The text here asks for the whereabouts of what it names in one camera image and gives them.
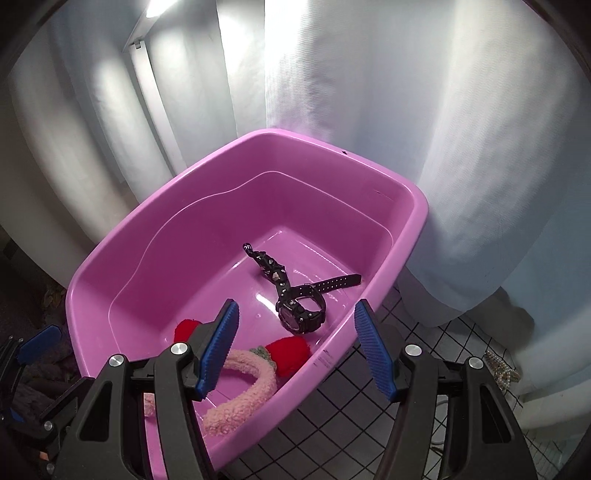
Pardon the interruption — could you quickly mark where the pearl hair claw clip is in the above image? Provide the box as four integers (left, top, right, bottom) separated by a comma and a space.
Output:
484, 349, 521, 393

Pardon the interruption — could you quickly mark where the white curtain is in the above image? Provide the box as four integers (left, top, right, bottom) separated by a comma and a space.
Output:
1, 1, 590, 429

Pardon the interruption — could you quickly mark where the black digital wristwatch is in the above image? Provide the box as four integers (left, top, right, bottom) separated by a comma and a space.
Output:
273, 274, 362, 335

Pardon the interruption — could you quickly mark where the pink fuzzy strawberry headband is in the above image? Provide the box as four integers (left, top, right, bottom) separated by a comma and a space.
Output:
142, 318, 313, 438

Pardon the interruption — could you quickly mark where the pink plastic basin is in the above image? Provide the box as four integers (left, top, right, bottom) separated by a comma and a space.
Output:
66, 129, 428, 468

